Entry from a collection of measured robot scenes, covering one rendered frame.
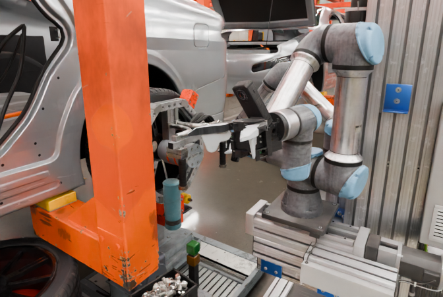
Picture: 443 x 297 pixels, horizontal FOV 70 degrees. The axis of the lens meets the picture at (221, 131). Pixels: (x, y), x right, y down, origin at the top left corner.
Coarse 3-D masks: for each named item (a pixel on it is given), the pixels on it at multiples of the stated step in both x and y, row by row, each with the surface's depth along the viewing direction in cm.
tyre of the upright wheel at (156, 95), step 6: (150, 90) 166; (156, 90) 168; (162, 90) 171; (168, 90) 175; (150, 96) 164; (156, 96) 168; (162, 96) 171; (168, 96) 175; (174, 96) 179; (150, 102) 165; (90, 168) 162; (90, 174) 165
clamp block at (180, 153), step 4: (168, 148) 147; (176, 148) 145; (180, 148) 145; (184, 148) 145; (168, 152) 147; (172, 152) 146; (176, 152) 144; (180, 152) 143; (184, 152) 145; (168, 156) 148; (172, 156) 146; (176, 156) 145; (180, 156) 144; (184, 156) 145
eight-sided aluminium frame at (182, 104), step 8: (152, 104) 158; (160, 104) 159; (168, 104) 164; (176, 104) 169; (184, 104) 174; (152, 112) 155; (184, 112) 182; (192, 112) 182; (152, 120) 156; (200, 144) 193; (200, 160) 195; (192, 168) 191; (192, 176) 191; (160, 192) 175; (160, 200) 169
